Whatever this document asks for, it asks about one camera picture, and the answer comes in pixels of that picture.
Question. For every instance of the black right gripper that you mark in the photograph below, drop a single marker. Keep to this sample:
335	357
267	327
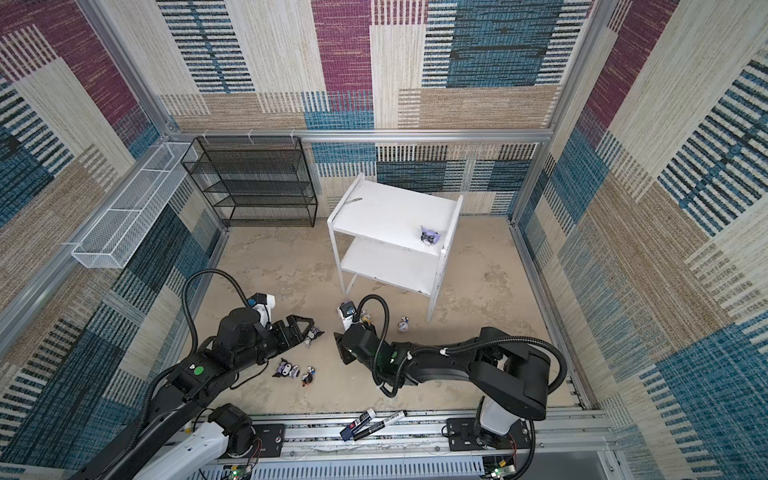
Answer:
346	354

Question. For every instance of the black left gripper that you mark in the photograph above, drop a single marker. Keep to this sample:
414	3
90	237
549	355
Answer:
292	338

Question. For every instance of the purple hood Kuromi figure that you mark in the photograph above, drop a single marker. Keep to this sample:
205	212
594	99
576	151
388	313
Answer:
430	237

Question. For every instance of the striped purple Kuromi figure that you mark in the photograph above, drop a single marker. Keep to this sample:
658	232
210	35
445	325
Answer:
312	334

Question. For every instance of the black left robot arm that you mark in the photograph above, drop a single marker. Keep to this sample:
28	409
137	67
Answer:
246	336

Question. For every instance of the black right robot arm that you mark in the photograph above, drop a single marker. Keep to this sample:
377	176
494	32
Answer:
515	373

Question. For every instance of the white two-tier shelf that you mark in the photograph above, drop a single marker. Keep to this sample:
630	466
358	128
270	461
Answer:
375	234

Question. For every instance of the small white purple figure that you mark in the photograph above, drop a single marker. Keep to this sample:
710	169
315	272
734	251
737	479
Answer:
403	324

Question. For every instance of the black white marker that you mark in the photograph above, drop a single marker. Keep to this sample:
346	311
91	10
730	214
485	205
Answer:
379	425

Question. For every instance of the black marker blue label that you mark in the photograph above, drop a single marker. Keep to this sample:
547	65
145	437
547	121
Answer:
357	425

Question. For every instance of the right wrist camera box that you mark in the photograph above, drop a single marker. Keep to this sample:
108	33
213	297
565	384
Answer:
347	312

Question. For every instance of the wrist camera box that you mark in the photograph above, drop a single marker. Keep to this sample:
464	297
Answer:
347	312
263	304

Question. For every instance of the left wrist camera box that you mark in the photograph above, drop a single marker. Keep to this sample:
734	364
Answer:
263	304

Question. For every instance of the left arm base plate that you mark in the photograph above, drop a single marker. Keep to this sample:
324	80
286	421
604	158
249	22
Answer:
268	441

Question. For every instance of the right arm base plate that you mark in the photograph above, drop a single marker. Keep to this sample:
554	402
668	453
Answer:
465	434

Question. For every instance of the black wire mesh shelf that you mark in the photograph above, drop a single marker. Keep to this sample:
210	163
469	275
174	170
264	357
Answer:
254	181

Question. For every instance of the white wire mesh basket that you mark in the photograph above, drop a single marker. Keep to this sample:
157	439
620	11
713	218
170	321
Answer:
117	234

